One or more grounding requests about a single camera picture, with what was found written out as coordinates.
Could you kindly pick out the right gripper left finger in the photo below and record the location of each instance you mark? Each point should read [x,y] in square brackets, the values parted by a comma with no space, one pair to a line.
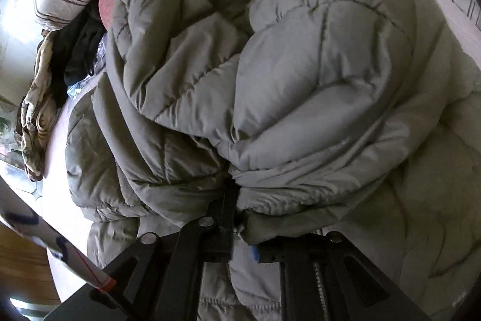
[222,212]

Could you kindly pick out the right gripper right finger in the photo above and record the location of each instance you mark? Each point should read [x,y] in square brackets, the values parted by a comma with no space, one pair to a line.
[287,249]

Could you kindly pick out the olive quilted puffer jacket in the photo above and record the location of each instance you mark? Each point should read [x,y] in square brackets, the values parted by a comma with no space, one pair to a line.
[361,116]

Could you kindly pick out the black clothing pile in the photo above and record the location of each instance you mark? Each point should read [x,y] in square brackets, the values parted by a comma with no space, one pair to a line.
[73,51]

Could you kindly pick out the beige brown patterned blanket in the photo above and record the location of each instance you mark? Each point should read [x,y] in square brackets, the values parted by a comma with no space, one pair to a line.
[38,113]

